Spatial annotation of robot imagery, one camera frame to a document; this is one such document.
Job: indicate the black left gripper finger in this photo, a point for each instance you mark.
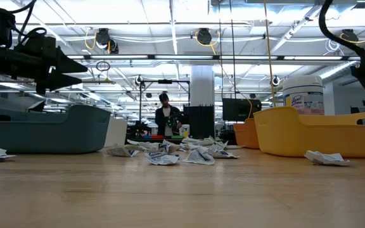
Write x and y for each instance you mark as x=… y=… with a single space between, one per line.
x=62 y=82
x=66 y=65

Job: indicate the teal plastic bin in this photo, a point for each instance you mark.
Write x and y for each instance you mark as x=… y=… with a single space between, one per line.
x=43 y=136

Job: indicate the white yellow wipes canister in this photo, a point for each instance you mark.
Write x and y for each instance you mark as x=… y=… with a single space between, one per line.
x=303 y=95

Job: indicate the white plastic bin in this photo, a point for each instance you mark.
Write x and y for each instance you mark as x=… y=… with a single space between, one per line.
x=117 y=133

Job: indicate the yellow plastic bin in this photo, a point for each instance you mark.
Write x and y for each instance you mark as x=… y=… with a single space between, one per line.
x=296 y=136

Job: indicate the blue block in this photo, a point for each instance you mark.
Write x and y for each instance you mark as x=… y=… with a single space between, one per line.
x=147 y=137

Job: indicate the crumpled white printed packet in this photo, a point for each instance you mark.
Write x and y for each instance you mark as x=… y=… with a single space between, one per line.
x=144 y=145

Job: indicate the person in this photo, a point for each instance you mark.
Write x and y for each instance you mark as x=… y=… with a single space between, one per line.
x=162 y=122

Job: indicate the red block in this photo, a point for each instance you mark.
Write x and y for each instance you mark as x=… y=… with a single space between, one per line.
x=157 y=137

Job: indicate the green block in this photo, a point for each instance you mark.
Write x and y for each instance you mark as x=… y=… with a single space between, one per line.
x=176 y=137

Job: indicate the small yellow white container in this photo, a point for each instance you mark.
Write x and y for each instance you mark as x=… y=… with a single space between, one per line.
x=185 y=131

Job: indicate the white building column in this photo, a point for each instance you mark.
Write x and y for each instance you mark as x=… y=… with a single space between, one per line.
x=201 y=85

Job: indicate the black monitor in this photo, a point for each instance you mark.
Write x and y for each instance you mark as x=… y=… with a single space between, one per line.
x=236 y=109

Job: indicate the orange plastic bin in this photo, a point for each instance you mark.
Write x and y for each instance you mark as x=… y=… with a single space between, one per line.
x=246 y=136

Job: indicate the black cabinet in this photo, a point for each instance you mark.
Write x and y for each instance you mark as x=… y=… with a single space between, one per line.
x=201 y=122

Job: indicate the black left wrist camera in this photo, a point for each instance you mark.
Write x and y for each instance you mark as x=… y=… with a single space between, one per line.
x=32 y=44

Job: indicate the black robot station frame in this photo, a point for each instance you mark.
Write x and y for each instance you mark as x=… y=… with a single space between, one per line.
x=140 y=114

